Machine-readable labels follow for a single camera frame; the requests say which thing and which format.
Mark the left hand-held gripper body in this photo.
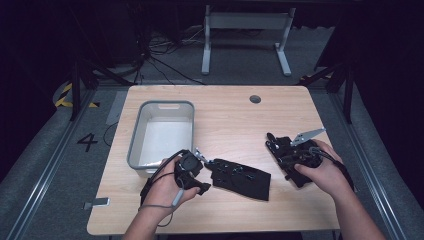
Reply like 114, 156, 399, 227
173, 147, 212, 197

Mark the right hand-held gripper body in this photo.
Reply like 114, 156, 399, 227
275, 127, 328, 189

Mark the black cloth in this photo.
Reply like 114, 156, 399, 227
204, 158, 272, 202

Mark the person's left hand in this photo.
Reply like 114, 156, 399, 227
142, 157, 202, 218

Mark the person's right hand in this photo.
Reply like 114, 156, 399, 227
293, 139, 353, 202

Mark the grey plastic bin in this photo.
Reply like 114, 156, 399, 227
126, 100, 196, 178

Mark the black metal stand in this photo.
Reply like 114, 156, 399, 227
67, 53, 135, 122
298, 61, 355, 125

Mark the yellow black hazard tape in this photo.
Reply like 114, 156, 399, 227
54, 82, 101, 109

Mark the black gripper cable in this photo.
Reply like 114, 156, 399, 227
309, 146, 356, 192
139, 149, 190, 206

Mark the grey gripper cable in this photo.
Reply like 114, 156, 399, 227
137, 187, 186, 228

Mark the thin black floor cable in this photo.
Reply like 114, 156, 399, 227
102, 121, 120, 148

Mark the white metal desk frame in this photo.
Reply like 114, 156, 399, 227
201, 4, 297, 77

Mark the bundle of floor cables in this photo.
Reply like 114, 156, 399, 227
133, 25, 208, 86

